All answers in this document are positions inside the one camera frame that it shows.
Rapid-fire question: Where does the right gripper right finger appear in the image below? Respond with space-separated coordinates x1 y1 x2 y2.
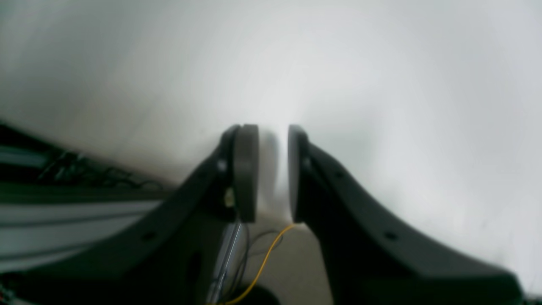
288 125 523 305

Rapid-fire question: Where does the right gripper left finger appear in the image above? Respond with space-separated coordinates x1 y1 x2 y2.
15 124 259 305

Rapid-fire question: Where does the aluminium frame post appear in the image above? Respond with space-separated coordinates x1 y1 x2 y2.
207 222 243 305

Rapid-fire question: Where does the black floor cable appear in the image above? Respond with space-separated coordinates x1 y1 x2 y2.
220 222 284 303

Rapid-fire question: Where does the yellow cable on floor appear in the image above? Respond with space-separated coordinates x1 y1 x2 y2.
224 223 297 305

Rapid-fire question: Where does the aluminium frame rail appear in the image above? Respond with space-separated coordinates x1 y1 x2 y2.
0 200 160 272

